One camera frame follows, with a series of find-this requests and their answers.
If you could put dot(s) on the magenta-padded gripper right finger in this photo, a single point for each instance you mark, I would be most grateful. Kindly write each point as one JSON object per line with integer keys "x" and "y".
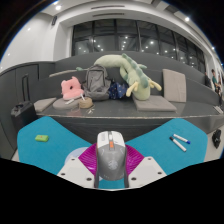
{"x": 146, "y": 171}

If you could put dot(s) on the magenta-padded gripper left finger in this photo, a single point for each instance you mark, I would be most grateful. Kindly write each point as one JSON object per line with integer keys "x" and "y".
{"x": 75, "y": 171}

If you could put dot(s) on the grey computer mouse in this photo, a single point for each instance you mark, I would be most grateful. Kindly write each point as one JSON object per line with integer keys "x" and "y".
{"x": 111, "y": 160}

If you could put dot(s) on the white marker with black cap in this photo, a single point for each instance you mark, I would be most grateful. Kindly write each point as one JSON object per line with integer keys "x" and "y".
{"x": 178, "y": 144}

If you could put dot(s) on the small green eraser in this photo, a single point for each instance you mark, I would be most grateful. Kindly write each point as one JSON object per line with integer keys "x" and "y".
{"x": 42, "y": 138}

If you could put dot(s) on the white marker with blue cap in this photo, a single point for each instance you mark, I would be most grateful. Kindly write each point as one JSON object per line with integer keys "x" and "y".
{"x": 181, "y": 138}

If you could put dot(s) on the flat grey seat cushion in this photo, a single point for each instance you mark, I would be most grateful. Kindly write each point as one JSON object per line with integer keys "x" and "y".
{"x": 153, "y": 104}
{"x": 44, "y": 104}
{"x": 63, "y": 105}

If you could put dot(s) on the tan round pouch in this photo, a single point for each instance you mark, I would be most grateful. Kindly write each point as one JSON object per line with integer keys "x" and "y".
{"x": 85, "y": 103}

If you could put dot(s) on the black suitcase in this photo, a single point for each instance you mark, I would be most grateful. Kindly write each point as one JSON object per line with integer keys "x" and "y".
{"x": 22, "y": 115}

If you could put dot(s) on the black bag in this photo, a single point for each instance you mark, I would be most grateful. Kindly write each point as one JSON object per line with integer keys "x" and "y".
{"x": 216, "y": 138}

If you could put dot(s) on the pink plush cushion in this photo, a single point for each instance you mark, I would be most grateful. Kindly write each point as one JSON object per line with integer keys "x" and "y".
{"x": 70, "y": 88}

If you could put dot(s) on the dark blue patterned bag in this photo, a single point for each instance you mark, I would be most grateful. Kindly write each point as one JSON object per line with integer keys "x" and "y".
{"x": 117, "y": 90}

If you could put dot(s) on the upright grey seat cushion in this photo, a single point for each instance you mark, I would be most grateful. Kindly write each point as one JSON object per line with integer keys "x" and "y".
{"x": 174, "y": 86}

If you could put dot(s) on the green plush dragon toy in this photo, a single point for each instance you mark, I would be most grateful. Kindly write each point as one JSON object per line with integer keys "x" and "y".
{"x": 138, "y": 81}

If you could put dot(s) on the grey backpack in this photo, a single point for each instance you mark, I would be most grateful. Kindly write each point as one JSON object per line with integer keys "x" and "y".
{"x": 96, "y": 83}

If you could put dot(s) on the person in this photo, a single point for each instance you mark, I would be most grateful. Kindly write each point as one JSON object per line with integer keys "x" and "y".
{"x": 215, "y": 81}
{"x": 207, "y": 80}

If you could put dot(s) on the ceiling lights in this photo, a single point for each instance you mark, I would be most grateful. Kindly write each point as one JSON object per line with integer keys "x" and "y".
{"x": 58, "y": 7}

